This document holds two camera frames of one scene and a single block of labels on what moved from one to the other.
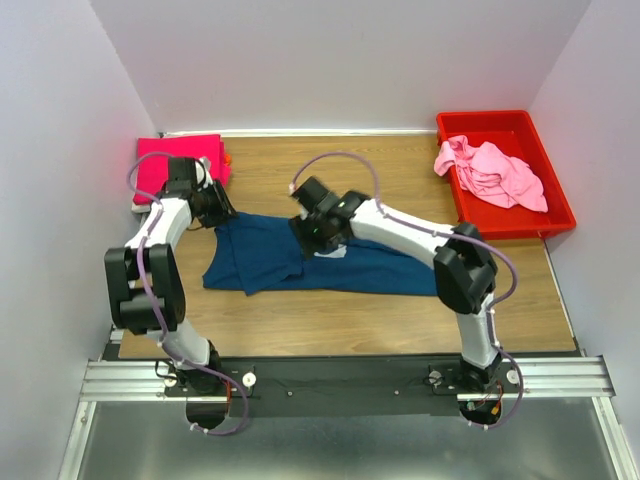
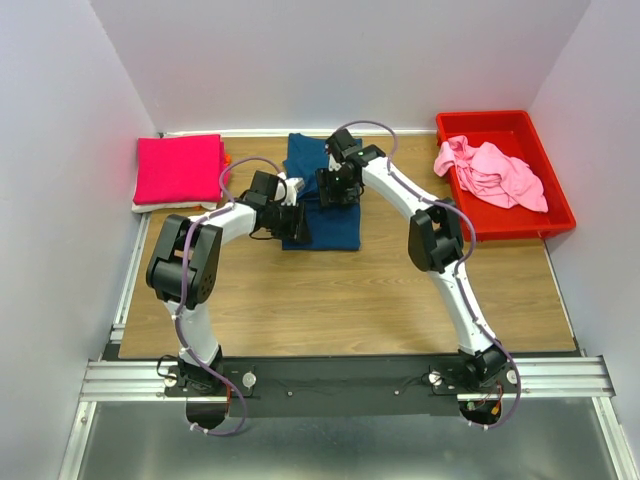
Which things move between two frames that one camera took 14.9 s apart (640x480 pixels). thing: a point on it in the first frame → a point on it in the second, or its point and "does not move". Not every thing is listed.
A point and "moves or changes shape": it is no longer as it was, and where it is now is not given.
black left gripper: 224,208 → 296,231
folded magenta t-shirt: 153,173 does not move
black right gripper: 300,227 → 324,176
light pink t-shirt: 484,172 does not move
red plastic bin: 513,132 does not move
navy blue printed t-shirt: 249,253 moves or changes shape
